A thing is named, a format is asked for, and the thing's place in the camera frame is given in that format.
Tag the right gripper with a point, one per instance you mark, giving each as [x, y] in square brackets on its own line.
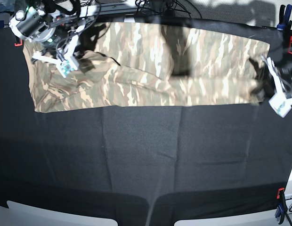
[46, 37]

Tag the camouflage t-shirt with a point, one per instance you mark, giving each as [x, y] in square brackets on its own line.
[140, 64]

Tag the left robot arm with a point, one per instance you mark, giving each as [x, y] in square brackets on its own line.
[285, 70]

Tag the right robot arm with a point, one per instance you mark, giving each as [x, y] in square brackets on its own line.
[32, 13]

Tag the red clamp top left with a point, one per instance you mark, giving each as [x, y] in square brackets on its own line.
[18, 43]

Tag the black table cloth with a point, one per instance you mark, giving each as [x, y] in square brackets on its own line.
[143, 165]

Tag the blue clamp top right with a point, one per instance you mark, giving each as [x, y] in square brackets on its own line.
[284, 18]

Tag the clamp bottom right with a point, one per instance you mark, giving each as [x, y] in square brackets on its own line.
[281, 206]

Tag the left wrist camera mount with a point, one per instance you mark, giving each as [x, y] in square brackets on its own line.
[281, 101]

